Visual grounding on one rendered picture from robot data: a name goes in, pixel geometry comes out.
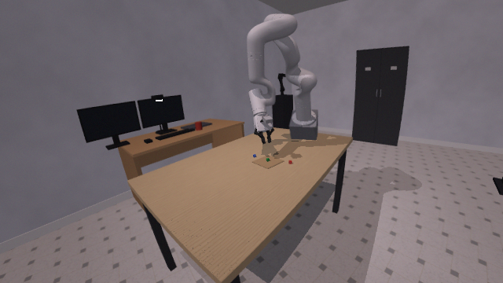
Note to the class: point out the tan square mat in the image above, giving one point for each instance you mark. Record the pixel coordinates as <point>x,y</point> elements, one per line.
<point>267,164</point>

